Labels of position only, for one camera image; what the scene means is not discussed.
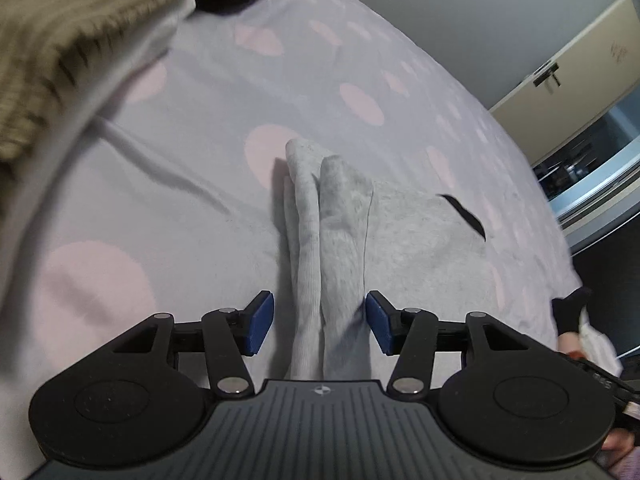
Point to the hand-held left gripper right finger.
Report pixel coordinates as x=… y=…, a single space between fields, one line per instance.
x=380 y=322

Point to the person's right hand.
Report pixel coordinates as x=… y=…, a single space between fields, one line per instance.
x=620 y=441

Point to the olive knit sweater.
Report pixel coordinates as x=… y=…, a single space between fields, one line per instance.
x=60 y=35

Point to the white garment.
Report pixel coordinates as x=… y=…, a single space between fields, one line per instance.
x=125 y=60

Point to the person's foot in black sock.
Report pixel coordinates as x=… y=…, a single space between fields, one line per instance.
x=570 y=310

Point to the grey sweatshirt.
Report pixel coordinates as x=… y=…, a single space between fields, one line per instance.
x=340 y=240

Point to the polka dot bed sheet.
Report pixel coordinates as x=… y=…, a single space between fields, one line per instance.
x=200 y=110

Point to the cream room door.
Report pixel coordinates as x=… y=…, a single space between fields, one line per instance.
x=575 y=70

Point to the black sliding wardrobe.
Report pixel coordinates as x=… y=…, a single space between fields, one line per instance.
x=620 y=270

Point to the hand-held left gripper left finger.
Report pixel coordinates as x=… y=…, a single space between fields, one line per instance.
x=260 y=322

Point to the white cloth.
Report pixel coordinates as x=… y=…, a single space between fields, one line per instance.
x=600 y=347

